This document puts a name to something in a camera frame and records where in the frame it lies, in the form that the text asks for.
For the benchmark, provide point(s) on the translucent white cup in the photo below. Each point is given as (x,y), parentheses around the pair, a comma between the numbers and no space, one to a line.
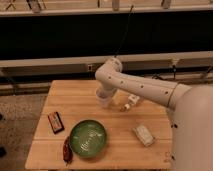
(104,98)

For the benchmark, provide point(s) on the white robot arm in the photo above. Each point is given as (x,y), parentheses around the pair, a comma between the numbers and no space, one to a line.
(191,112)

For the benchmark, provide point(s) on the white tube bottle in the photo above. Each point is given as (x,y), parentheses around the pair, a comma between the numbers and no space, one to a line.
(132,100)

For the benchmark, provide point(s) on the green glass bowl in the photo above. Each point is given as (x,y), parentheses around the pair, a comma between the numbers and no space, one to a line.
(88,138)

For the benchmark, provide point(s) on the wooden folding table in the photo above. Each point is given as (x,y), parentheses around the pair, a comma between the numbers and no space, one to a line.
(76,101)

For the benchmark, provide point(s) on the white wrapped packet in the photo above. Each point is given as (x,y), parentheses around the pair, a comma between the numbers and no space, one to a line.
(144,135)

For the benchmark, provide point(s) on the black orange small box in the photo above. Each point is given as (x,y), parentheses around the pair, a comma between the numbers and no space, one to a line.
(55,122)

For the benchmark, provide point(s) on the dark red snack wrapper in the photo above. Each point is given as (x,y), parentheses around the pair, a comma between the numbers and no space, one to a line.
(67,152)

